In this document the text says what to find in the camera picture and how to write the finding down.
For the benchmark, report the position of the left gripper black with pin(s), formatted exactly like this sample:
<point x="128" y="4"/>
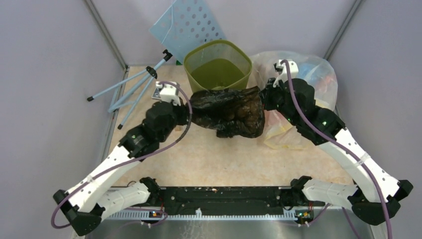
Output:
<point x="183" y="111"/>

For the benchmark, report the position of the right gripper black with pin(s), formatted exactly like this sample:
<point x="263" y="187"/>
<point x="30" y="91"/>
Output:
<point x="267" y="91"/>

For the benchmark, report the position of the yellow translucent trash bag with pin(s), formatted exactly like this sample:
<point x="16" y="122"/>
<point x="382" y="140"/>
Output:
<point x="280" y="134"/>

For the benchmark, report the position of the black trash bag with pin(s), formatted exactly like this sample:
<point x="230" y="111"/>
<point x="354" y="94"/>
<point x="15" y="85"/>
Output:
<point x="230" y="112"/>

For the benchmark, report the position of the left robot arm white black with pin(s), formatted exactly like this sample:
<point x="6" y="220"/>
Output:
<point x="89" y="203"/>

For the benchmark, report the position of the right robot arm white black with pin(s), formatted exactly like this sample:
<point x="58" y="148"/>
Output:
<point x="375" y="194"/>

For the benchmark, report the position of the clear trash bag with waste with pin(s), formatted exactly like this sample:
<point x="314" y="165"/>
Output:
<point x="316" y="71"/>

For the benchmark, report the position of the green mesh trash bin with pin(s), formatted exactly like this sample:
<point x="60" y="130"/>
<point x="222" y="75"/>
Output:
<point x="217" y="65"/>

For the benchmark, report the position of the deck of playing cards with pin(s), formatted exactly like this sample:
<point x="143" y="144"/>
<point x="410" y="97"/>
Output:
<point x="156" y="94"/>

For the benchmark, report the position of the light blue tripod stand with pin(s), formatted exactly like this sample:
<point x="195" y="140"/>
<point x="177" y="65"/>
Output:
<point x="149" y="75"/>

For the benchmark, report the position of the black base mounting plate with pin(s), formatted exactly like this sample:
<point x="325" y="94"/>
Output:
<point x="226" y="201"/>

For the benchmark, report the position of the light blue perforated board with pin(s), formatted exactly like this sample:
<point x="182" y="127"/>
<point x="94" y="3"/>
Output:
<point x="185" y="26"/>

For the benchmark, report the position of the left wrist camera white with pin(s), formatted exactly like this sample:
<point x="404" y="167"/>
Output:
<point x="169" y="93"/>

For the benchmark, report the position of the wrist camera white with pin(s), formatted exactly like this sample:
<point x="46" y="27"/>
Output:
<point x="169" y="93"/>
<point x="282" y="69"/>

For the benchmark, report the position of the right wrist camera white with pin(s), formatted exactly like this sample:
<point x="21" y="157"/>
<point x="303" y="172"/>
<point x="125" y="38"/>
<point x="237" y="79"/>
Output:
<point x="282" y="69"/>

